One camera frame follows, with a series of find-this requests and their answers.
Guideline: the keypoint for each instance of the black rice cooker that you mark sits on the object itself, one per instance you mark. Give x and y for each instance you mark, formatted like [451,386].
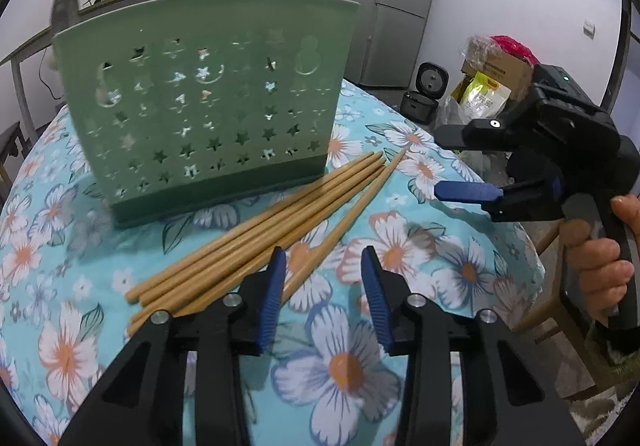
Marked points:
[421,104]

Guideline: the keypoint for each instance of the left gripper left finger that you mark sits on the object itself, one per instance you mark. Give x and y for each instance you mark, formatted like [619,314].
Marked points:
[271,301]

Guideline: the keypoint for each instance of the floral turquoise tablecloth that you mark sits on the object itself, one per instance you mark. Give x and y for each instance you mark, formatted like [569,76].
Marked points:
[65,271]

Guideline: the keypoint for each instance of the person's right hand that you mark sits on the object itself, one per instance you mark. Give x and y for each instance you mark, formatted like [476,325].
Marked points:
[602,274]

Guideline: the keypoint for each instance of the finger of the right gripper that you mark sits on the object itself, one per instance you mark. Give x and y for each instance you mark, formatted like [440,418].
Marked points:
[467,192]
[479,134]

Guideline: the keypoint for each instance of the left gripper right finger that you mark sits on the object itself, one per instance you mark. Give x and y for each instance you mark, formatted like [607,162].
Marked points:
[379,309]

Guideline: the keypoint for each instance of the green perforated utensil holder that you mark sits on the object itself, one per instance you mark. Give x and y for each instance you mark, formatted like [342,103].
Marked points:
[179,104]

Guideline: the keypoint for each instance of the white wall socket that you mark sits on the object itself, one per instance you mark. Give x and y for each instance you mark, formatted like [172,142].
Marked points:
[589,29]

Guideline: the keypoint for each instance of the spoon standing in holder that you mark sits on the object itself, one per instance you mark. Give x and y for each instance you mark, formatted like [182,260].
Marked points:
[64,14]

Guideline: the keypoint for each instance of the cardboard box with bags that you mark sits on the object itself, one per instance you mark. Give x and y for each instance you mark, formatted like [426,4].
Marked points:
[497,70]

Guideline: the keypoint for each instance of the bamboo chopstick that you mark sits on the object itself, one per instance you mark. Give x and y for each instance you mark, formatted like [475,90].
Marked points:
[133,294]
[240,275]
[276,219]
[260,245]

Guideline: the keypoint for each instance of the bamboo chopstick angled apart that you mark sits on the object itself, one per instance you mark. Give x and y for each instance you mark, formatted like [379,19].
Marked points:
[291,286]

